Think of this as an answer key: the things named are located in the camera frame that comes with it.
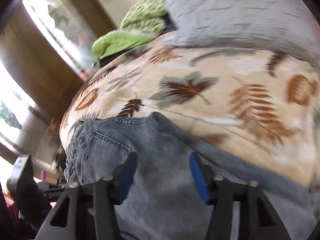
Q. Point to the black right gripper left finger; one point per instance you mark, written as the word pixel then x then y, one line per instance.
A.
pixel 100 197

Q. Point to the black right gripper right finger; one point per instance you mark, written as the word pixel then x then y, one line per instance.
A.
pixel 257 218

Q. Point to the grey denim pants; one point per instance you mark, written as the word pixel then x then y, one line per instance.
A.
pixel 163 202

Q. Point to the beige leaf pattern blanket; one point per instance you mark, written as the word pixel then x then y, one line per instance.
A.
pixel 258 105

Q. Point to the brown wooden door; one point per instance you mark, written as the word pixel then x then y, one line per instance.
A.
pixel 34 64

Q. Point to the green patterned folded blanket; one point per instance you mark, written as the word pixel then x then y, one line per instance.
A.
pixel 143 22

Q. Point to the grey quilted pillow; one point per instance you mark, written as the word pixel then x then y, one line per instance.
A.
pixel 286 26

